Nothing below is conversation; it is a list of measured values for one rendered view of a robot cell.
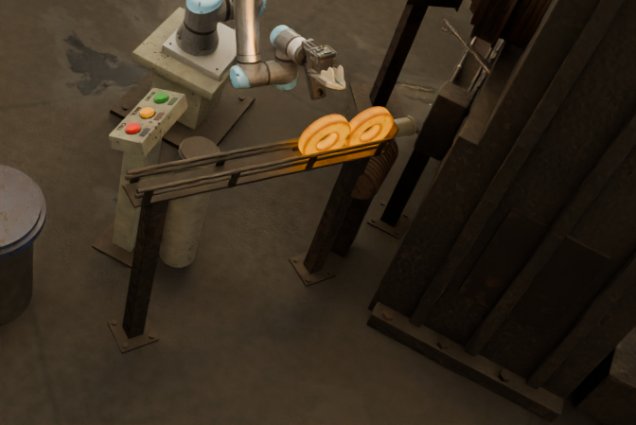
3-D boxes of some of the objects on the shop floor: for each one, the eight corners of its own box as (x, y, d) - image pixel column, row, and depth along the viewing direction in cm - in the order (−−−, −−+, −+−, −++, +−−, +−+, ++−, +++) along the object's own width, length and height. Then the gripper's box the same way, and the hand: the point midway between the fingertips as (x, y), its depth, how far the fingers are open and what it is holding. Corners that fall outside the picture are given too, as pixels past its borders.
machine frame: (620, 213, 367) (947, -199, 237) (559, 429, 295) (983, 8, 165) (457, 131, 374) (688, -311, 244) (360, 322, 302) (613, -160, 172)
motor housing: (359, 239, 325) (406, 139, 285) (335, 282, 310) (380, 183, 271) (326, 222, 326) (369, 120, 287) (301, 264, 311) (342, 163, 272)
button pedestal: (168, 226, 308) (194, 98, 263) (130, 275, 292) (150, 148, 247) (128, 204, 310) (146, 73, 264) (87, 252, 294) (99, 121, 248)
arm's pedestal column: (109, 113, 334) (114, 61, 315) (166, 55, 361) (174, 4, 342) (203, 163, 330) (215, 114, 311) (254, 101, 356) (267, 52, 337)
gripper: (292, 42, 273) (332, 71, 259) (318, 36, 278) (359, 65, 264) (291, 67, 278) (330, 97, 264) (316, 61, 283) (356, 91, 269)
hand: (341, 88), depth 266 cm, fingers closed
